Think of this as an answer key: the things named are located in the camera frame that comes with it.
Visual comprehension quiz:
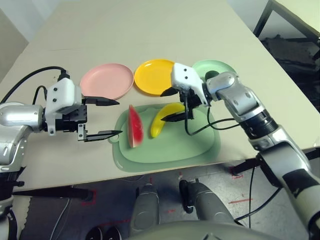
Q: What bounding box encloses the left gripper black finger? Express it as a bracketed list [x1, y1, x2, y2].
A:
[83, 129, 123, 143]
[83, 96, 120, 107]

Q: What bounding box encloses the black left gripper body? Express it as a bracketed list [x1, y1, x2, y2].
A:
[54, 103, 90, 142]

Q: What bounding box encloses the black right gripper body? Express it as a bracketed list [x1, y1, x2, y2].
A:
[179, 88, 203, 120]

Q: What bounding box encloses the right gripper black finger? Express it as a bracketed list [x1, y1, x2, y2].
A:
[161, 111, 188, 123]
[160, 86, 181, 98]

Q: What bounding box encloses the yellow toy banana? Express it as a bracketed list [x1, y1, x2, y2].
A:
[150, 102, 187, 138]

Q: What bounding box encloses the red watermelon slice toy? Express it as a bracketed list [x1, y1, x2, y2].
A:
[127, 104, 145, 149]

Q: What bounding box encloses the pink plastic plate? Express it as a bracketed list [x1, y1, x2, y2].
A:
[79, 63, 134, 100]

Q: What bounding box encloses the yellow plastic plate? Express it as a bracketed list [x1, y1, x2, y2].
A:
[134, 58, 177, 97]

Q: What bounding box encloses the green cutting board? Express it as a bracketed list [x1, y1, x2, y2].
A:
[107, 103, 222, 173]

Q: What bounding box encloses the mint green plastic plate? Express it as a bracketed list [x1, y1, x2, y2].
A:
[191, 59, 238, 79]

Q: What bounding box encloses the black table foot bar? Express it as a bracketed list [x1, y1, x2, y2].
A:
[230, 146, 320, 176]
[12, 185, 93, 201]

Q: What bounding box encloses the grey robot left leg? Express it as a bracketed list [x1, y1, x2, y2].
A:
[129, 183, 161, 232]

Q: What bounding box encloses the grey robot leg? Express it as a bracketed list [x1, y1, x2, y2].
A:
[179, 178, 236, 226]
[129, 183, 161, 232]

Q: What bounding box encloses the grey robot right leg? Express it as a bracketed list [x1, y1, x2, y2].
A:
[179, 178, 236, 226]

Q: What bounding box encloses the black shoe white sole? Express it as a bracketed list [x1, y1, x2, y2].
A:
[104, 226, 126, 240]
[85, 225, 107, 240]

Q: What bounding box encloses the dark crumpled floor mat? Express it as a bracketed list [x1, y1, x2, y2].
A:
[259, 34, 320, 79]

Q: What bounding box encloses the grey robot torso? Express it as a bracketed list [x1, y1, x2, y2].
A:
[126, 219, 272, 240]

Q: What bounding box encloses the black-framed side table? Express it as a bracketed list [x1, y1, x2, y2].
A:
[252, 0, 320, 41]

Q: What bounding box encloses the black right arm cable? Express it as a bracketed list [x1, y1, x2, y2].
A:
[183, 96, 284, 229]

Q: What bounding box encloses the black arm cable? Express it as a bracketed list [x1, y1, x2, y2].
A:
[183, 96, 284, 229]
[0, 65, 71, 106]

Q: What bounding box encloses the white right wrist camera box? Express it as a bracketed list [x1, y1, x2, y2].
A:
[170, 62, 211, 107]

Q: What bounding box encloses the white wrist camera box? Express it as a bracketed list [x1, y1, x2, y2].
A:
[44, 77, 84, 136]
[170, 62, 211, 107]

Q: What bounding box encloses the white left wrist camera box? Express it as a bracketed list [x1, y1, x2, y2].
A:
[44, 77, 84, 136]

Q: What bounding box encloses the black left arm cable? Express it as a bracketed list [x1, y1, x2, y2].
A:
[0, 65, 71, 106]

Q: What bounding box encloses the thin white floor cable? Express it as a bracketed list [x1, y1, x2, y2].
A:
[53, 196, 73, 240]

